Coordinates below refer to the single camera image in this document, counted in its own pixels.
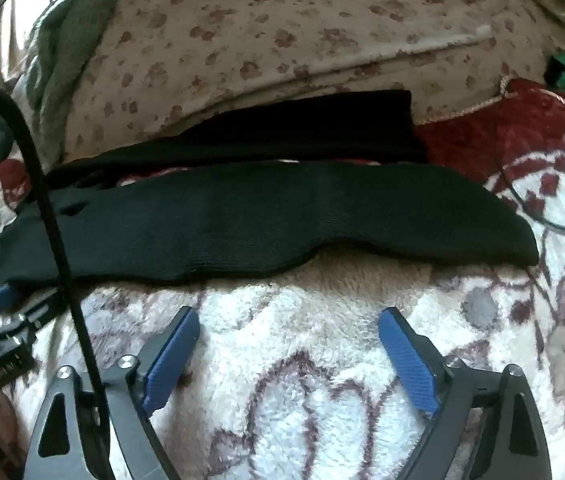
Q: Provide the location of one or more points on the grey green knitted cloth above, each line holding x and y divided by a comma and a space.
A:
67, 50

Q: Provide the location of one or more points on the beige spotted blanket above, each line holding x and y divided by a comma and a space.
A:
262, 35

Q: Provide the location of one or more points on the black pants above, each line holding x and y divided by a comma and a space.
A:
262, 210

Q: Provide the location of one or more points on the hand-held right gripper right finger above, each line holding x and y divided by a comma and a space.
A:
407, 365

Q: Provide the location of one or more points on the red white floral blanket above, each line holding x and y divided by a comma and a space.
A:
287, 320

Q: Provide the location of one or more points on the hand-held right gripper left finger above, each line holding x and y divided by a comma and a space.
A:
172, 360

